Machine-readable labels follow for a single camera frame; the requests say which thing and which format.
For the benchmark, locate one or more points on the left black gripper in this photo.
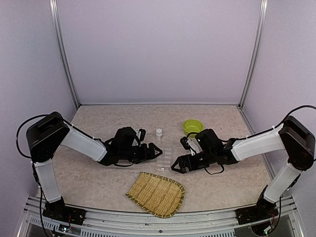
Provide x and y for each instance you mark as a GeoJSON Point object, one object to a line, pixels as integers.
{"type": "Point", "coordinates": [146, 156]}

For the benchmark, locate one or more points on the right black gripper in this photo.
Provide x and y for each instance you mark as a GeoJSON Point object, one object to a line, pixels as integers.
{"type": "Point", "coordinates": [181, 160]}

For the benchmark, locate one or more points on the clear plastic pill organizer box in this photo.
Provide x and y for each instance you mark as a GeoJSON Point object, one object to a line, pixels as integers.
{"type": "Point", "coordinates": [168, 157]}

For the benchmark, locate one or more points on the white capped pill bottle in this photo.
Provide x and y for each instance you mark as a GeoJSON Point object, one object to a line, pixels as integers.
{"type": "Point", "coordinates": [158, 134]}

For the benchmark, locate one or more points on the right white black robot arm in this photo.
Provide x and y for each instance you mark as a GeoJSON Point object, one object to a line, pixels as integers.
{"type": "Point", "coordinates": [289, 135]}

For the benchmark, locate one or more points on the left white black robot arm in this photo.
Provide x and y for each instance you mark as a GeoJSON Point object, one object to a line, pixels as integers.
{"type": "Point", "coordinates": [52, 132]}

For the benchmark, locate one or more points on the woven bamboo tray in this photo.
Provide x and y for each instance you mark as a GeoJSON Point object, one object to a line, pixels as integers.
{"type": "Point", "coordinates": [157, 195]}

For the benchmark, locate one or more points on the green plastic bowl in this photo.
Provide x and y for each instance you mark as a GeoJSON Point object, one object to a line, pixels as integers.
{"type": "Point", "coordinates": [192, 127]}

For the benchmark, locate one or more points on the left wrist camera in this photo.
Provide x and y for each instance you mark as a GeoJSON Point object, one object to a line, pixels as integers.
{"type": "Point", "coordinates": [140, 133]}

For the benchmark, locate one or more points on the left aluminium frame post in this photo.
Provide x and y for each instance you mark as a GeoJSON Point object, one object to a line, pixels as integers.
{"type": "Point", "coordinates": [58, 31]}

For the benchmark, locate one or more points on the aluminium frame post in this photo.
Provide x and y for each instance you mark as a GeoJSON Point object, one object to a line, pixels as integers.
{"type": "Point", "coordinates": [58, 31]}
{"type": "Point", "coordinates": [255, 53]}

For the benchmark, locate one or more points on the right aluminium frame post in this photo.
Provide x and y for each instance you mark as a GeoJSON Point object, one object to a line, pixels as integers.
{"type": "Point", "coordinates": [255, 53]}

